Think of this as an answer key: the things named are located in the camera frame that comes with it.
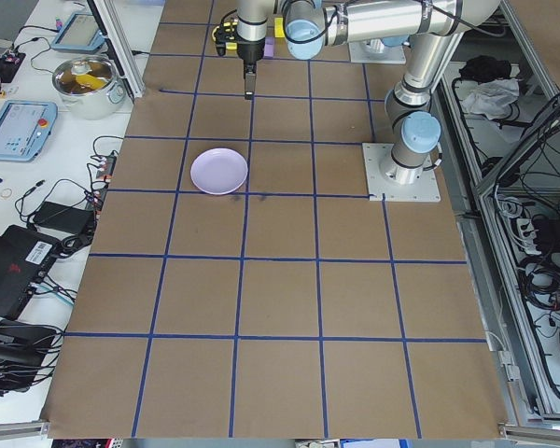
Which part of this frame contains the steel cooking pot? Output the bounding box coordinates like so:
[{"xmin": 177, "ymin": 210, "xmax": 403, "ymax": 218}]
[{"xmin": 51, "ymin": 54, "xmax": 126, "ymax": 121}]

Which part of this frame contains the purple plate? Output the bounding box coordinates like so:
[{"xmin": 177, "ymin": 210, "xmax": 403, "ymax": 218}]
[{"xmin": 189, "ymin": 147, "xmax": 250, "ymax": 196}]

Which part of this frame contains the black cable bundle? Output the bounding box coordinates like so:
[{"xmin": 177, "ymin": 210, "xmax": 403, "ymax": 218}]
[{"xmin": 515, "ymin": 251, "xmax": 560, "ymax": 312}]

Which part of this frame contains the aluminum profile bar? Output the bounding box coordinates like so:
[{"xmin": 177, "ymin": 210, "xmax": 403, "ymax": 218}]
[
  {"xmin": 497, "ymin": 422, "xmax": 560, "ymax": 442},
  {"xmin": 0, "ymin": 419, "xmax": 51, "ymax": 442}
]

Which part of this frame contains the upright aluminum profile post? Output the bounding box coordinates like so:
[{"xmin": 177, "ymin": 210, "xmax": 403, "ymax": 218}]
[{"xmin": 86, "ymin": 0, "xmax": 146, "ymax": 98}]

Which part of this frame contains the V-shaped metal bar frame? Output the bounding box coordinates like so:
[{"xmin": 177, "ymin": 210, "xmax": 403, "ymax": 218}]
[{"xmin": 436, "ymin": 0, "xmax": 560, "ymax": 428}]

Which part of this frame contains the white crumpled cloth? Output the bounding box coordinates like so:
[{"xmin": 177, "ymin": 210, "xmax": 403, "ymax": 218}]
[{"xmin": 461, "ymin": 77, "xmax": 522, "ymax": 123}]

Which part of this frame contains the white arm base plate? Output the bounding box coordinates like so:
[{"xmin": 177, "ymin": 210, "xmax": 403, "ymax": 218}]
[
  {"xmin": 348, "ymin": 40, "xmax": 408, "ymax": 65},
  {"xmin": 361, "ymin": 142, "xmax": 442, "ymax": 203}
]

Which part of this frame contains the black crumpled cloth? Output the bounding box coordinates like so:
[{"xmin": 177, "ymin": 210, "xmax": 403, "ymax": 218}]
[{"xmin": 459, "ymin": 54, "xmax": 514, "ymax": 83}]

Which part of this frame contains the black power adapter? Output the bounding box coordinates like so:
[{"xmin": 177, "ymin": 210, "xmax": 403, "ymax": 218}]
[{"xmin": 31, "ymin": 201, "xmax": 96, "ymax": 231}]

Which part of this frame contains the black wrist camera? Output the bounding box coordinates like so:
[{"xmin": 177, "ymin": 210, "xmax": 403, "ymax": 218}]
[{"xmin": 213, "ymin": 18, "xmax": 239, "ymax": 58}]

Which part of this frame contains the black USB hub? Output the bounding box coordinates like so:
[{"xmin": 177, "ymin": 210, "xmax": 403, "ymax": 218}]
[{"xmin": 91, "ymin": 153, "xmax": 119, "ymax": 197}]

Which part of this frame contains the glass pot lid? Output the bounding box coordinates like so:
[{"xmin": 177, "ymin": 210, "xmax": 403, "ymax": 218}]
[{"xmin": 53, "ymin": 55, "xmax": 118, "ymax": 94}]

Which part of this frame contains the white power strip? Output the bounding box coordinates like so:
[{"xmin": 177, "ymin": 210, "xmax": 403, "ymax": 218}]
[{"xmin": 512, "ymin": 217, "xmax": 540, "ymax": 253}]

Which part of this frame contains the yellow plate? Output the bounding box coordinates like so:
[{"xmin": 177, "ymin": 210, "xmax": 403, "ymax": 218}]
[{"xmin": 212, "ymin": 23, "xmax": 238, "ymax": 51}]

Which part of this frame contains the black electronic device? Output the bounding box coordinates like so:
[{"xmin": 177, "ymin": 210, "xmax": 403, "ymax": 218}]
[{"xmin": 0, "ymin": 321, "xmax": 62, "ymax": 398}]

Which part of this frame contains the blue teach pendant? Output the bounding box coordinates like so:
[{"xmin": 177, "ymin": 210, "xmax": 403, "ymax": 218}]
[
  {"xmin": 0, "ymin": 100, "xmax": 59, "ymax": 163},
  {"xmin": 50, "ymin": 11, "xmax": 107, "ymax": 52}
]

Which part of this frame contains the black computer with red logo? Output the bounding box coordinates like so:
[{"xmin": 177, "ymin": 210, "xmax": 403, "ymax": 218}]
[{"xmin": 0, "ymin": 223, "xmax": 62, "ymax": 323}]

